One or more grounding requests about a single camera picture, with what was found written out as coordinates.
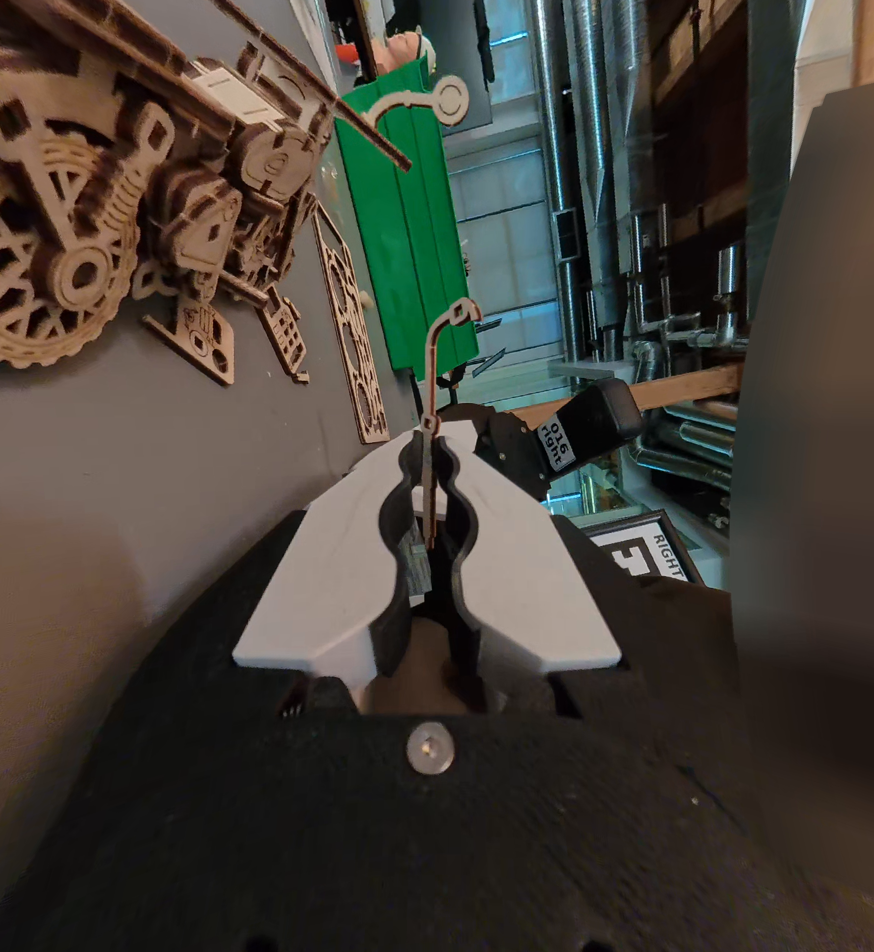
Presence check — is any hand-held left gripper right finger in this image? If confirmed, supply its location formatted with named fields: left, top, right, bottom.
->
left=437, top=437, right=624, bottom=689

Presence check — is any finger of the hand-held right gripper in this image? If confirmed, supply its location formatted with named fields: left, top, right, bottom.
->
left=437, top=420, right=481, bottom=461

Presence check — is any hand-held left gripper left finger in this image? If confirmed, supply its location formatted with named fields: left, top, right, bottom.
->
left=232, top=430, right=419, bottom=693

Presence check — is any thin hooked wooden puzzle piece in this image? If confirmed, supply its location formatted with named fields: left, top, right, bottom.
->
left=420, top=297, right=480, bottom=553

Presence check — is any wooden beam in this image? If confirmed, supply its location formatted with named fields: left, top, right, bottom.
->
left=507, top=363, right=746, bottom=431

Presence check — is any black framed sign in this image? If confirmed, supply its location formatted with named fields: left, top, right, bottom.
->
left=582, top=509, right=707, bottom=590

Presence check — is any punched-out wooden puzzle sheet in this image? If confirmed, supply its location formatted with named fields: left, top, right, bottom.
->
left=310, top=199, right=393, bottom=446

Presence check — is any green plastic box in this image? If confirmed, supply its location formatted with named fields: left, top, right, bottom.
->
left=333, top=56, right=482, bottom=373

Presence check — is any remote-shaped wooden puzzle piece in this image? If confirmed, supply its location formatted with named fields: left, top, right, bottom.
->
left=257, top=286, right=311, bottom=376

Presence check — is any person's olive shirt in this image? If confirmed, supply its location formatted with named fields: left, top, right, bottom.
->
left=730, top=88, right=874, bottom=923

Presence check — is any cluster of metal pipes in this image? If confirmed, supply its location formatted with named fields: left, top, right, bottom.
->
left=526, top=0, right=754, bottom=529

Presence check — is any square wooden piece with holes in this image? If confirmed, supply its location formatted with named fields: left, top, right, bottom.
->
left=141, top=292, right=237, bottom=388

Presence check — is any wooden motorcycle puzzle model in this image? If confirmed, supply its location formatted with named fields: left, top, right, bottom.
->
left=0, top=0, right=472, bottom=373

